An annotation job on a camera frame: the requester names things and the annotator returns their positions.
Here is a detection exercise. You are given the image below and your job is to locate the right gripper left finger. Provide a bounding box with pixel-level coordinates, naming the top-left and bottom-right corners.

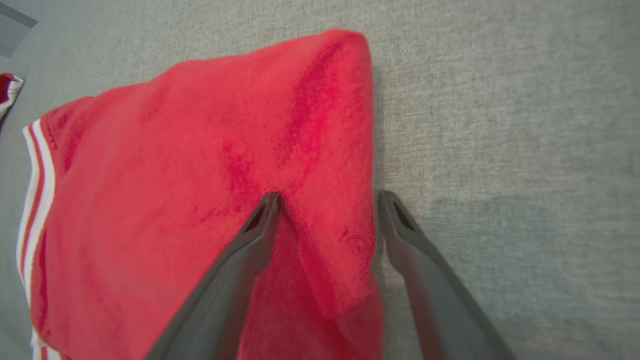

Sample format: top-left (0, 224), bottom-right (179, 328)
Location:
top-left (145, 192), bottom-right (284, 360)

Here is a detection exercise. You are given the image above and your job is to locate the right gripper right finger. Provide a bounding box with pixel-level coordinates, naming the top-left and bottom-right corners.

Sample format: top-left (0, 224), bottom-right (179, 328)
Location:
top-left (378, 190), bottom-right (516, 360)

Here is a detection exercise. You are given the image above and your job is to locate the red basketball jersey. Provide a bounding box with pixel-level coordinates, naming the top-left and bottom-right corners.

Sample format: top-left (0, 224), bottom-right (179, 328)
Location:
top-left (16, 29), bottom-right (387, 360)

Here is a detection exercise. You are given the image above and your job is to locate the red shorts white trim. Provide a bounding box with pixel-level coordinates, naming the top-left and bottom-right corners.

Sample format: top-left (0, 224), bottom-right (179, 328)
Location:
top-left (0, 73), bottom-right (25, 121)

